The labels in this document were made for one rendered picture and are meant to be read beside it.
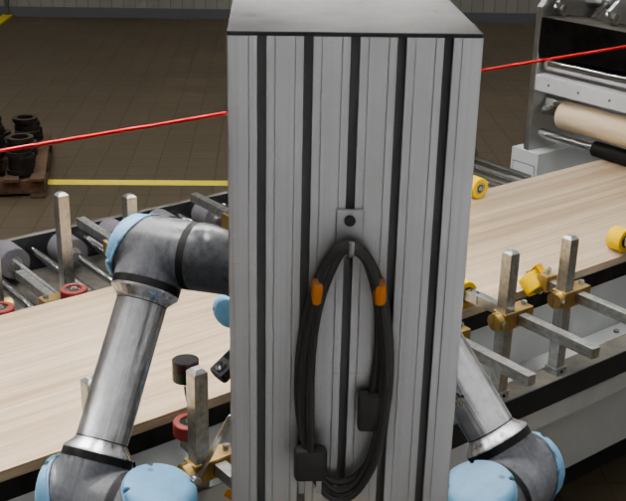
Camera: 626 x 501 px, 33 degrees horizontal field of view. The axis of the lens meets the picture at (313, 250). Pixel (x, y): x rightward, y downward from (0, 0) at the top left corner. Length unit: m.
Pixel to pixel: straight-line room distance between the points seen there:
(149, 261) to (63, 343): 1.22
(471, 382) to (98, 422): 0.61
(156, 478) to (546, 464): 0.63
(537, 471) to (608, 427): 2.29
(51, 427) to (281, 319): 1.50
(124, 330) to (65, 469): 0.24
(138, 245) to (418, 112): 0.82
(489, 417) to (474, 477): 0.12
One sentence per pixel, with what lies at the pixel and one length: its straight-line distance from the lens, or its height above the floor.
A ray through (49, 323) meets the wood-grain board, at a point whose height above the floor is 0.90.
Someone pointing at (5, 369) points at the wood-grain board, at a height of 0.90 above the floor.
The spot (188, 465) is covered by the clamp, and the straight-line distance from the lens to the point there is 2.46.
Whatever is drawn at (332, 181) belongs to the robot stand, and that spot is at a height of 1.88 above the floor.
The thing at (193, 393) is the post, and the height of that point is 1.05.
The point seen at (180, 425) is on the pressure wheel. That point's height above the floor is 0.91.
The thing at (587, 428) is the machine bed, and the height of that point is 0.23.
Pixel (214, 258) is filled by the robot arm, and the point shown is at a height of 1.55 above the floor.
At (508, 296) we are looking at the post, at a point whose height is 1.02.
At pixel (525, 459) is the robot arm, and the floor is 1.26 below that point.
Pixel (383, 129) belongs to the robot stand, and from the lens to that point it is 1.06.
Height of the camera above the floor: 2.21
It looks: 22 degrees down
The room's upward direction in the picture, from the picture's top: 1 degrees clockwise
